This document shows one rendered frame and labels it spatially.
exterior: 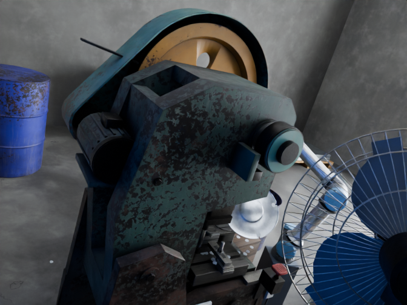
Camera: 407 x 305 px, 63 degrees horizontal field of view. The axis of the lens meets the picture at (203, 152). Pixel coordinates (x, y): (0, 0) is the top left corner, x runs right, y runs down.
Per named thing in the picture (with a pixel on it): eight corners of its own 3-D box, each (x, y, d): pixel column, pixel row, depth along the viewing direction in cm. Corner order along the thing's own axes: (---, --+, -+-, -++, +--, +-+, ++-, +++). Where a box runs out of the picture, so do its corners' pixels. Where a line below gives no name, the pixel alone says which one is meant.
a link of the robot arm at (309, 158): (352, 187, 194) (295, 125, 199) (352, 193, 184) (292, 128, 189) (335, 198, 199) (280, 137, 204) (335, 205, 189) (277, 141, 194)
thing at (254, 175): (270, 167, 139) (289, 118, 132) (289, 181, 131) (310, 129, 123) (228, 167, 127) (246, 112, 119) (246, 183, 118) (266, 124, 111)
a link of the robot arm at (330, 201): (291, 252, 207) (353, 191, 184) (286, 265, 193) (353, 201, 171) (275, 239, 209) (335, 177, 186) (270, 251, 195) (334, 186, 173)
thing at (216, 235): (202, 223, 173) (205, 216, 171) (217, 241, 162) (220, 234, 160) (187, 225, 168) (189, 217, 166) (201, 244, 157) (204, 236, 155)
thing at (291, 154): (209, 115, 177) (218, 83, 171) (297, 175, 127) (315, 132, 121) (180, 112, 167) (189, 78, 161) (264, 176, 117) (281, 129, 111)
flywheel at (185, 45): (218, -6, 172) (91, 55, 154) (241, -3, 156) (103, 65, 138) (246, 109, 215) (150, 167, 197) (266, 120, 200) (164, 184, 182)
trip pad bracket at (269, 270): (259, 295, 166) (272, 264, 160) (272, 310, 159) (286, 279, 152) (250, 298, 163) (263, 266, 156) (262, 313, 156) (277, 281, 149)
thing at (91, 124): (103, 138, 162) (112, 91, 154) (138, 190, 125) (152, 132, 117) (62, 135, 152) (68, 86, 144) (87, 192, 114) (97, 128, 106)
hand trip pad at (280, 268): (275, 275, 158) (281, 262, 156) (284, 284, 154) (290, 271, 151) (265, 277, 154) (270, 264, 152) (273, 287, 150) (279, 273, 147)
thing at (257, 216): (285, 232, 170) (286, 231, 169) (232, 244, 163) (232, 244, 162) (268, 178, 179) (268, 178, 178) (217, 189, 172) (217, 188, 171)
